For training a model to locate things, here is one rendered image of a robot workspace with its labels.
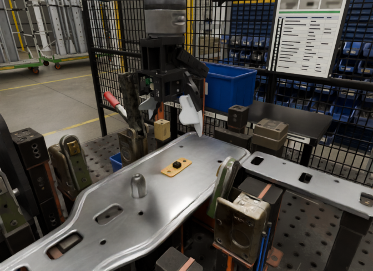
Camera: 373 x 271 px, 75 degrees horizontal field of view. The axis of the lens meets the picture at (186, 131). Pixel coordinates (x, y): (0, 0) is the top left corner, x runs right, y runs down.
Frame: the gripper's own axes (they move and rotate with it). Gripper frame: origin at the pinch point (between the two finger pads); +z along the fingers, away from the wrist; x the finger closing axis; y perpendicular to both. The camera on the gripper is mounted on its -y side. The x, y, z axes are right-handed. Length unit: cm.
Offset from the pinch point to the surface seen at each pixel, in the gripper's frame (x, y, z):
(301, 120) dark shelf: 17.3, -43.6, 8.3
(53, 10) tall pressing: -709, -314, -32
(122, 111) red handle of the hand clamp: -19.1, 0.4, 0.7
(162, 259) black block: 14.5, 20.2, 11.9
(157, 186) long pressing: 1.8, 8.5, 11.0
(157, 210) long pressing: 6.9, 13.7, 10.9
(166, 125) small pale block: -10.7, -8.1, 5.5
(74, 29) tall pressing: -725, -370, 20
